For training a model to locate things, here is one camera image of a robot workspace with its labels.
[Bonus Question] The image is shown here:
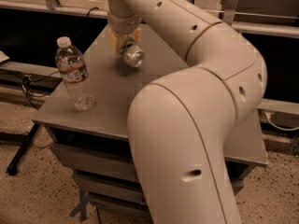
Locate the grey drawer cabinet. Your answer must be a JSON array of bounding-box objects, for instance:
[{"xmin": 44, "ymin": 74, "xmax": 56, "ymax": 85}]
[{"xmin": 34, "ymin": 27, "xmax": 263, "ymax": 219}]

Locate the black cable on left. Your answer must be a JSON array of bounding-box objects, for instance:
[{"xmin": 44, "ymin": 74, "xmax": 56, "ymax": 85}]
[{"xmin": 0, "ymin": 68, "xmax": 62, "ymax": 111}]

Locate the black tripod leg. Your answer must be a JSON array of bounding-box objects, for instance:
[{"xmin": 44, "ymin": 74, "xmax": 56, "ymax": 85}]
[{"xmin": 7, "ymin": 124, "xmax": 39, "ymax": 175}]

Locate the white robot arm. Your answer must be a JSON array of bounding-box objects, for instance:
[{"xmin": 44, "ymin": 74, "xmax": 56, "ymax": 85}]
[{"xmin": 109, "ymin": 0, "xmax": 267, "ymax": 224}]

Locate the white cable on right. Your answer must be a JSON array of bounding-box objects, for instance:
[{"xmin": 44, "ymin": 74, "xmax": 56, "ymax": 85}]
[{"xmin": 263, "ymin": 109, "xmax": 299, "ymax": 133}]

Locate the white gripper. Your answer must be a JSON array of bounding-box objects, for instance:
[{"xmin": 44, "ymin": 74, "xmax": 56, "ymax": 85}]
[{"xmin": 107, "ymin": 0, "xmax": 141, "ymax": 55}]

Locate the clear plastic water bottle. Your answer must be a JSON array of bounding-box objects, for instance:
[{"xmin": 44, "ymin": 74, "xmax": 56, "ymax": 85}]
[{"xmin": 55, "ymin": 36, "xmax": 95, "ymax": 110}]

